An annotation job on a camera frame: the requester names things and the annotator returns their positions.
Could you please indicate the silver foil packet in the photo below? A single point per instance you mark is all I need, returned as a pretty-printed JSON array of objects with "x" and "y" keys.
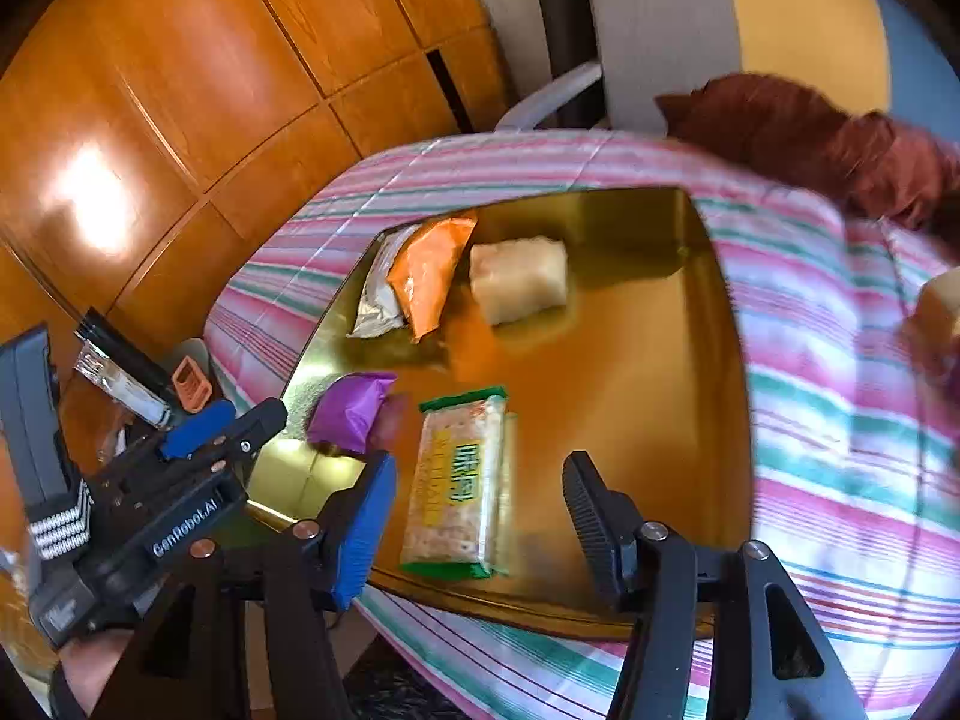
[{"x": 112, "y": 382}]

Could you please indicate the yellow sponge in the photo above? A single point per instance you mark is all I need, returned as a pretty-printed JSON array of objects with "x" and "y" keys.
[{"x": 937, "y": 307}]

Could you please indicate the beige wrapped pastry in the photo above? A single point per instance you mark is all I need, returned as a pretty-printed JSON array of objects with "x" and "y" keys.
[{"x": 517, "y": 277}]

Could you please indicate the striped blanket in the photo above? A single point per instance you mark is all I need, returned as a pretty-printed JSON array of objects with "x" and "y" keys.
[{"x": 825, "y": 427}]

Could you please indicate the purple snack packet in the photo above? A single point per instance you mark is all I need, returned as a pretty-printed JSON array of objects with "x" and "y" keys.
[{"x": 349, "y": 409}]

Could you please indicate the small orange object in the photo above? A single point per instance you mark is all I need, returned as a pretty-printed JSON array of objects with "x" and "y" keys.
[{"x": 189, "y": 386}]

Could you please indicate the green-edged cracker packet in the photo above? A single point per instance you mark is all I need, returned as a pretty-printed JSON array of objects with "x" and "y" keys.
[{"x": 457, "y": 480}]

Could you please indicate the chair with white armrest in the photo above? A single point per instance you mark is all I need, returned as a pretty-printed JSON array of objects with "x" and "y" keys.
[{"x": 555, "y": 94}]

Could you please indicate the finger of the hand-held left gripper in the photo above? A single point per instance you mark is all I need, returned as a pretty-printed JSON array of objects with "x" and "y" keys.
[
  {"x": 255, "y": 424},
  {"x": 196, "y": 431}
]

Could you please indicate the orange snack packet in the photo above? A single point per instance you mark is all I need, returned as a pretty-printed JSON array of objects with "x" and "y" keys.
[{"x": 427, "y": 270}]

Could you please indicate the silver snack packet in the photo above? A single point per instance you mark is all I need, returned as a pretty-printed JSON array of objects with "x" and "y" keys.
[{"x": 373, "y": 304}]

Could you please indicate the person's left forearm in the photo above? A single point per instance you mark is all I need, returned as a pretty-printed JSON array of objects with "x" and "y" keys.
[{"x": 94, "y": 667}]

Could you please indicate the grey yellow blue chair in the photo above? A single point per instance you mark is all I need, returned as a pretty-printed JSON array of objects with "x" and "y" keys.
[{"x": 795, "y": 30}]

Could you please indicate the golden metal tray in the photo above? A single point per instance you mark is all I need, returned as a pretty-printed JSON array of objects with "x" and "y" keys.
[{"x": 637, "y": 390}]

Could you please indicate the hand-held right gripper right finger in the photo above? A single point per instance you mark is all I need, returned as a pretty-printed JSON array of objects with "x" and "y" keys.
[{"x": 592, "y": 517}]

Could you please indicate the wooden wardrobe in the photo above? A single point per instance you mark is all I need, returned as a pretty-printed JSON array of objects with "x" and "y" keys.
[{"x": 187, "y": 90}]

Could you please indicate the brown jacket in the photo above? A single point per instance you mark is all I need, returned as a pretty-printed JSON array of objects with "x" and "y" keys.
[{"x": 787, "y": 127}]

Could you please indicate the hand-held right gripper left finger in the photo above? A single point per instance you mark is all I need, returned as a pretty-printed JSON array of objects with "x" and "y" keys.
[{"x": 366, "y": 532}]

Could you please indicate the black box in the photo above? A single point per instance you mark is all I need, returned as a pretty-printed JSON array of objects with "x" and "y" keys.
[{"x": 124, "y": 349}]

